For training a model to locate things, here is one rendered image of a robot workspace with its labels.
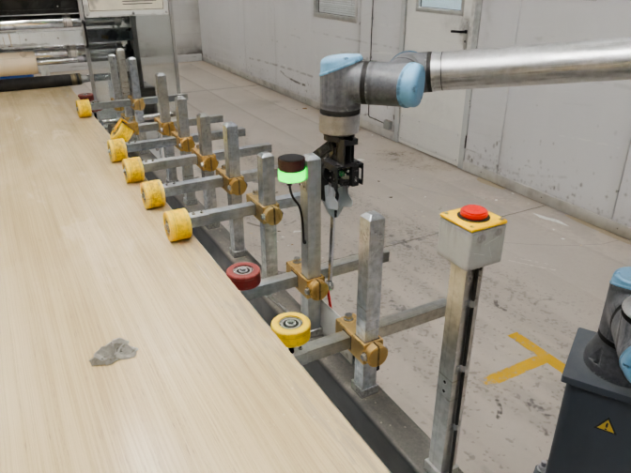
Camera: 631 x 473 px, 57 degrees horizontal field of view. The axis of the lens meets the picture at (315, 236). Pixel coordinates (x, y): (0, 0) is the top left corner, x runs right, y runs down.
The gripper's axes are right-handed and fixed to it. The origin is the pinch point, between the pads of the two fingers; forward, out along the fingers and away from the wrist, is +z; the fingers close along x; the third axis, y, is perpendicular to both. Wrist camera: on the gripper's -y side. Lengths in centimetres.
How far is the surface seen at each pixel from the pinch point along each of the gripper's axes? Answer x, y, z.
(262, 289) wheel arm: -19.6, 0.2, 16.3
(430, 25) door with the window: 261, -286, -9
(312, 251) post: -8.3, 4.5, 6.8
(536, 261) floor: 187, -85, 100
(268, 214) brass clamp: -9.5, -17.8, 5.5
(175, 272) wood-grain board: -37.7, -8.8, 11.2
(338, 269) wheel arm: 1.7, 0.2, 16.4
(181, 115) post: -8, -95, -4
